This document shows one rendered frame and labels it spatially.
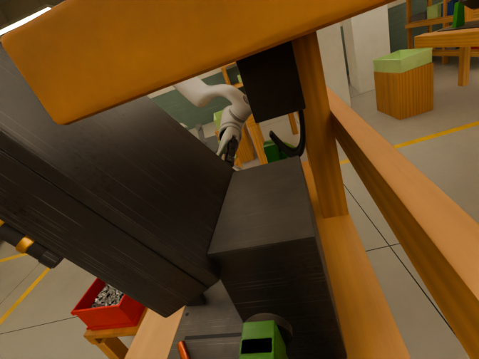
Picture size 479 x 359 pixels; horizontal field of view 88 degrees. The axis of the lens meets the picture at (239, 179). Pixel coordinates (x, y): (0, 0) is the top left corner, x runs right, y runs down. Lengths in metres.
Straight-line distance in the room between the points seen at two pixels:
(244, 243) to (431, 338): 1.43
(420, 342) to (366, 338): 1.03
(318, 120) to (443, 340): 1.31
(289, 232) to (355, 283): 0.41
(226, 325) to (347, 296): 0.33
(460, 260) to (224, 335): 0.58
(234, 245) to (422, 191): 0.28
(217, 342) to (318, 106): 0.70
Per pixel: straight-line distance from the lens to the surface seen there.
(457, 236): 0.34
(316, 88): 0.79
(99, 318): 1.14
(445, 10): 6.69
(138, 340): 0.90
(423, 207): 0.37
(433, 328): 1.78
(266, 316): 0.43
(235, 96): 0.90
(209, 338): 0.77
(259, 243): 0.41
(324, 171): 0.88
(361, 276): 0.80
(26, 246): 0.56
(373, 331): 0.72
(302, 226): 0.41
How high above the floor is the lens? 1.50
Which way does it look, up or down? 25 degrees down
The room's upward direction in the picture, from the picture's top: 21 degrees counter-clockwise
